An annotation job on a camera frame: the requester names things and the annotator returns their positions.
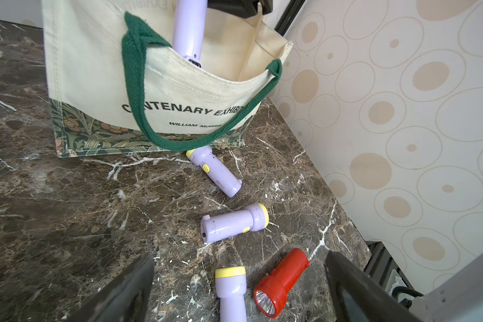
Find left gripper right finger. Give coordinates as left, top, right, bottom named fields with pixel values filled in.
left=325, top=251, right=419, bottom=322

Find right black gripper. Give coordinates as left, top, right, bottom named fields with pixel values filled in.
left=207, top=0, right=273, bottom=18

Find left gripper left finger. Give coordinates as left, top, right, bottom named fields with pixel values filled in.
left=67, top=254, right=154, bottom=322

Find red flashlight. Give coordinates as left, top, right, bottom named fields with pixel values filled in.
left=254, top=248, right=310, bottom=319

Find purple flashlight yellow head sideways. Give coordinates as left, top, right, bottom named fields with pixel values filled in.
left=200, top=203, right=269, bottom=244

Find cream green tote bag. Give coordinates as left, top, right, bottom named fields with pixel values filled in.
left=42, top=1, right=293, bottom=158

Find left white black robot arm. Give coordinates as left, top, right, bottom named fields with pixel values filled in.
left=66, top=249, right=483, bottom=321

